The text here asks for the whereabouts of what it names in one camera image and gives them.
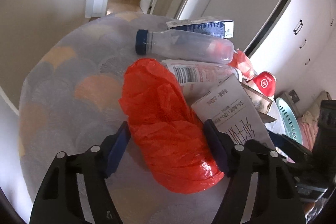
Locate red plastic bag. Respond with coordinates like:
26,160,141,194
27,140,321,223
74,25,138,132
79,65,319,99
119,59,224,194

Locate blue white milk carton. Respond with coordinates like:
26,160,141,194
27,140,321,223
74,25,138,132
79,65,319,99
166,16,234,39

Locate clear bottle blue cap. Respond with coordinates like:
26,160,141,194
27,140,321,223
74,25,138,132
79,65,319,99
135,30,234,64

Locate mint green laundry basket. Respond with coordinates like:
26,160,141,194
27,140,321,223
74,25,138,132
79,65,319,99
276,97,303,145

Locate white grey milk carton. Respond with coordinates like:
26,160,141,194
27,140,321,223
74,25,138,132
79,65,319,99
191,75,275,150

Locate white wardrobe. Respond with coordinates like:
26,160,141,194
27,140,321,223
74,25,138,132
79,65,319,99
251,0,335,114

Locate white pink label bottle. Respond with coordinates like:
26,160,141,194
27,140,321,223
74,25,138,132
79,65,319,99
161,60,243,85

